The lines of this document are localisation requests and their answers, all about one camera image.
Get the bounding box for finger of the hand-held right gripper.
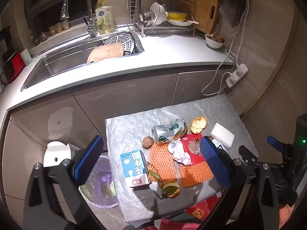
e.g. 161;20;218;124
238;145;285;173
267;136;292;154

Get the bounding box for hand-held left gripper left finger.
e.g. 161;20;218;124
24;135;105;230

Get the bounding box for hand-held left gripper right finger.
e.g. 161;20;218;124
199;136;281;230

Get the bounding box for red snack packet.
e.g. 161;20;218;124
180;134;210;165

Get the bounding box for white blue wipe packet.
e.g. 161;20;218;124
212;139;228;151

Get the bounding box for orange foam fruit net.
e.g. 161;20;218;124
179;160;215;188
149;142;178;183

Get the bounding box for white foam block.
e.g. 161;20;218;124
210;122;235;148

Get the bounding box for crumpled white tissue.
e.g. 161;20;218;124
168;140;193;166

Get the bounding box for dried orange peel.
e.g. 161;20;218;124
191;117;207;135

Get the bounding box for blue white milk carton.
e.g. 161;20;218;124
120;149;152;188

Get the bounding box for red printed box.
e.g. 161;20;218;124
186;193;225;221

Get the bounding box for tangerine peel with leaves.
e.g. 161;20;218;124
147;170;181;200

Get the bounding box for white dimpled table mat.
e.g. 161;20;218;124
105;94;259;223

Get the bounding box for green white beverage can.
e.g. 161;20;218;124
152;118;188;144

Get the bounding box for brown round nut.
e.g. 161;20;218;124
142;136;154;149

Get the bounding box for white power strip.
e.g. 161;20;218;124
226;63;248;88

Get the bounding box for red clothing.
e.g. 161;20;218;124
141;218;204;230

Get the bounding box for stainless steel sink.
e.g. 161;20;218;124
21;31;144;92

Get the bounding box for wooden board in sink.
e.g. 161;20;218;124
86;43;124;64

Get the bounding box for white bowl with food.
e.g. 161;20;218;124
205;33;225;49

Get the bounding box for white cup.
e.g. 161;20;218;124
20;48;32;66

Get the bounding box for red kitchen appliance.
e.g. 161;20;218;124
3;50;26;82

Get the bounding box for metal steamer rack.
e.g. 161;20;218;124
104;34;135;56

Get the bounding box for glass jar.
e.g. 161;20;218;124
49;24;64;35

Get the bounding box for dish soap bottle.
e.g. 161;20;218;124
95;0;115;35

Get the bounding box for dark hanging towel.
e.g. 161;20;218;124
219;0;249;27

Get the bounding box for white shallow dish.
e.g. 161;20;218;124
167;18;194;27

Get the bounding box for chrome kitchen faucet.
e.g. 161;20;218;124
60;0;99;37

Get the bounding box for bamboo cutting board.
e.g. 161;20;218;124
179;0;219;34

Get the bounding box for yellow bowl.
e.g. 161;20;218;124
167;12;187;21

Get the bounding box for metal ladle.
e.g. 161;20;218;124
143;8;156;27

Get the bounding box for metal dish rack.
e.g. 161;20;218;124
125;0;196;37

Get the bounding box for white porcelain bowl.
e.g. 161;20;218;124
150;2;168;26

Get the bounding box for white looped cable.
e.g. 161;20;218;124
201;55;238;96

